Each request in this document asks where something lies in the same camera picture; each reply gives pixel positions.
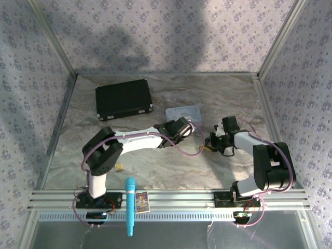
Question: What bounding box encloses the black hard case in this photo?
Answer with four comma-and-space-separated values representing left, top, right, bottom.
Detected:
94, 79, 154, 122

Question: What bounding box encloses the black right control board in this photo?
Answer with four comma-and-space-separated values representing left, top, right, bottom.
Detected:
233, 211, 252, 224

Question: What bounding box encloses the black control board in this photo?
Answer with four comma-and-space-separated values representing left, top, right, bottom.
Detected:
86, 211, 108, 225
233, 211, 252, 224

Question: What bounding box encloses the small picture card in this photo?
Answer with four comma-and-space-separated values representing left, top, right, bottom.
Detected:
135, 191, 151, 214

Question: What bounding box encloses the blue marker pen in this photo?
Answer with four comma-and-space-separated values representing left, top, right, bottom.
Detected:
125, 177, 137, 237

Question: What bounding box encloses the black left control board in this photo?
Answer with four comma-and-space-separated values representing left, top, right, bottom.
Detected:
86, 211, 108, 225

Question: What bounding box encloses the thin black right gripper cable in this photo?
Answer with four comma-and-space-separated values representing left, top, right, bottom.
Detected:
220, 145, 236, 158

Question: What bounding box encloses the aluminium frame floor rail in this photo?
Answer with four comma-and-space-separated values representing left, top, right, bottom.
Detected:
253, 76, 296, 189
38, 74, 78, 190

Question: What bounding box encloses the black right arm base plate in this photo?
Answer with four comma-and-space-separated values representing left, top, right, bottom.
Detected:
214, 191, 261, 209

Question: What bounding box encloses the aluminium frame back rail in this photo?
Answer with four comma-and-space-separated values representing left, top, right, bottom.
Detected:
75, 72, 260, 78

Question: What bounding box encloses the aluminium front frame rail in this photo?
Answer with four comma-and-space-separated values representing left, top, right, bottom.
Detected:
28, 189, 311, 210

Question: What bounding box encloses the slotted grey cable duct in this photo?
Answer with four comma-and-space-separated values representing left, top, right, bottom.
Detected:
38, 210, 260, 223

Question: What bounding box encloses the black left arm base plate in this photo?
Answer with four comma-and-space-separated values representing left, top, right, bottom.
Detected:
75, 191, 123, 210

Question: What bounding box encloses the aluminium frame post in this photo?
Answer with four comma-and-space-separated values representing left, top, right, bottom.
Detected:
257, 0, 307, 77
27, 0, 78, 76

